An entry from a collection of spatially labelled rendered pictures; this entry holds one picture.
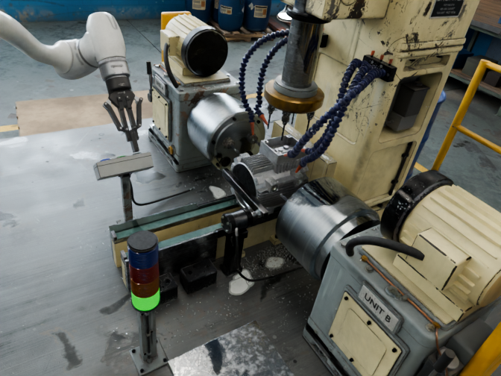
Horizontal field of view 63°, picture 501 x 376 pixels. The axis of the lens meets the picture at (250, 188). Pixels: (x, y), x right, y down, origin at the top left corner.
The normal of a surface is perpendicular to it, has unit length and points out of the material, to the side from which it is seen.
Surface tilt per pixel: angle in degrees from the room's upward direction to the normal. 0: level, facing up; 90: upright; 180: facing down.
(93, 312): 0
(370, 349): 90
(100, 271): 0
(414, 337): 90
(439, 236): 0
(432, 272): 90
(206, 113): 43
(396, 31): 90
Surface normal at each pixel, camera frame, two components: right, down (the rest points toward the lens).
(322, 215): -0.39, -0.51
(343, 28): -0.84, 0.23
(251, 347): 0.11, -0.80
